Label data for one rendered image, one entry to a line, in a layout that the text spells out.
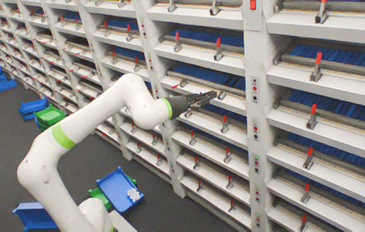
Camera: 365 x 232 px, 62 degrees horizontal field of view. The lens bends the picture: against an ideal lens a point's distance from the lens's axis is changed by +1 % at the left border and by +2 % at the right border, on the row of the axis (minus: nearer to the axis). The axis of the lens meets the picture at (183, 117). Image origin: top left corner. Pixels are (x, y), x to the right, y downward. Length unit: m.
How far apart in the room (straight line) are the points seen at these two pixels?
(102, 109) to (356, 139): 0.91
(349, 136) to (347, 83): 0.19
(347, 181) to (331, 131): 0.21
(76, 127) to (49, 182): 0.22
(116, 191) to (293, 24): 1.73
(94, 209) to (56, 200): 0.29
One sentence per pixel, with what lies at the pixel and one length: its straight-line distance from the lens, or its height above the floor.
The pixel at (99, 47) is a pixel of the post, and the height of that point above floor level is 1.02.
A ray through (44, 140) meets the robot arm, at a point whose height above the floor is 1.00.
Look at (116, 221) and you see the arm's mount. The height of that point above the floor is 0.35.
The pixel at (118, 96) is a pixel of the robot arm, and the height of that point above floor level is 1.13.
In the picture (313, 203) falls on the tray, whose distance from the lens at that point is 1.45.
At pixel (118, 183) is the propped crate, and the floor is 0.10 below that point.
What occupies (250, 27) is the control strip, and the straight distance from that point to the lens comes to 1.16.
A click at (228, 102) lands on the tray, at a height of 0.93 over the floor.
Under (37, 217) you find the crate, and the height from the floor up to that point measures 0.06.
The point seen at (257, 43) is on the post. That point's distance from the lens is 1.17.
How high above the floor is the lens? 1.59
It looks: 30 degrees down
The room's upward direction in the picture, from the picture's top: 9 degrees counter-clockwise
